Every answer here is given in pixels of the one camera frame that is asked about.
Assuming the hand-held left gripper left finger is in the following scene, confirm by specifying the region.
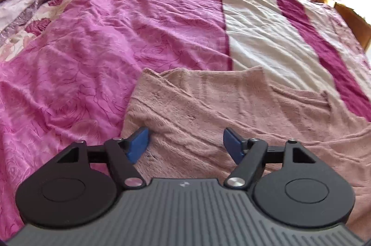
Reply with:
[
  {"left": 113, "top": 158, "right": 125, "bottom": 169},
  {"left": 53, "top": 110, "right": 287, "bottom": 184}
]
[{"left": 54, "top": 127, "right": 147, "bottom": 190}]

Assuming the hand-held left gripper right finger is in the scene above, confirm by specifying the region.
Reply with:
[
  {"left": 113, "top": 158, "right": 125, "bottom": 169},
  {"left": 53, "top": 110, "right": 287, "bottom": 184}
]
[{"left": 223, "top": 127, "right": 318, "bottom": 190}]

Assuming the pink knitted cardigan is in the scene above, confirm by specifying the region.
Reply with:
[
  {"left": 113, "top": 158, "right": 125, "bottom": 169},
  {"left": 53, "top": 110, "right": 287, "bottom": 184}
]
[{"left": 120, "top": 66, "right": 371, "bottom": 235}]

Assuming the pink striped floral bedspread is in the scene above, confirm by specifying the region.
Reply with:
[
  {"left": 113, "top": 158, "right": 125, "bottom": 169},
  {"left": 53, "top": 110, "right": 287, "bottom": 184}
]
[{"left": 0, "top": 0, "right": 371, "bottom": 235}]

